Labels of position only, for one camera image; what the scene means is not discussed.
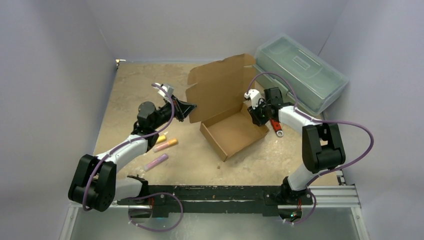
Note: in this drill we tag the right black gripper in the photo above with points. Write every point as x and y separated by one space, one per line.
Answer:
260 114

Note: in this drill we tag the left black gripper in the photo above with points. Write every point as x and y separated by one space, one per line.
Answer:
179 112

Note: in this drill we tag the orange pink highlighter marker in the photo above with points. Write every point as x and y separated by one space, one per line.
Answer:
165 145

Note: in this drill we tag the brown cardboard box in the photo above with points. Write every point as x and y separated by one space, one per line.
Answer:
217 89

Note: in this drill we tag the yellow highlighter marker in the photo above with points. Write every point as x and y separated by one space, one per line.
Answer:
161 138

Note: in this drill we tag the purple highlighter marker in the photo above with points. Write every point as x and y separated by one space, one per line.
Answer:
155 162

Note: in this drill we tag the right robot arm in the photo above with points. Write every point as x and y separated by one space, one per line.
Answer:
322 146

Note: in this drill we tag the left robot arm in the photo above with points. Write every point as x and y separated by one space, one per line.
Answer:
95 184

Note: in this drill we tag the translucent green plastic toolbox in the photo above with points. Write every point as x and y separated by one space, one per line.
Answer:
301 75

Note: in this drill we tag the red handled adjustable wrench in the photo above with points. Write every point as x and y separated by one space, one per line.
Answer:
277 128

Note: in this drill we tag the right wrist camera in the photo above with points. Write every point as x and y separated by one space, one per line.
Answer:
254 96

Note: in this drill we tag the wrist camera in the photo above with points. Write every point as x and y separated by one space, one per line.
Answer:
165 90
254 96

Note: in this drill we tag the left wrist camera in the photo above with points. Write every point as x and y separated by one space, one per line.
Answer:
165 90

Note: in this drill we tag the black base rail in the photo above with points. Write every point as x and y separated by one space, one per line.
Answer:
266 200

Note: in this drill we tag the aluminium frame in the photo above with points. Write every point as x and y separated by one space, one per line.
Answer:
335 215

